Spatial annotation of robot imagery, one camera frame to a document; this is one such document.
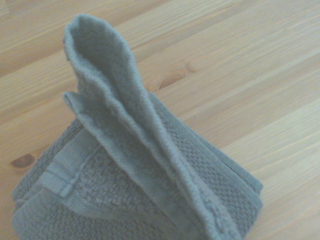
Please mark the grey-blue terry towel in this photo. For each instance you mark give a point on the grey-blue terry towel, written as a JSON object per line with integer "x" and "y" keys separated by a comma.
{"x": 130, "y": 160}

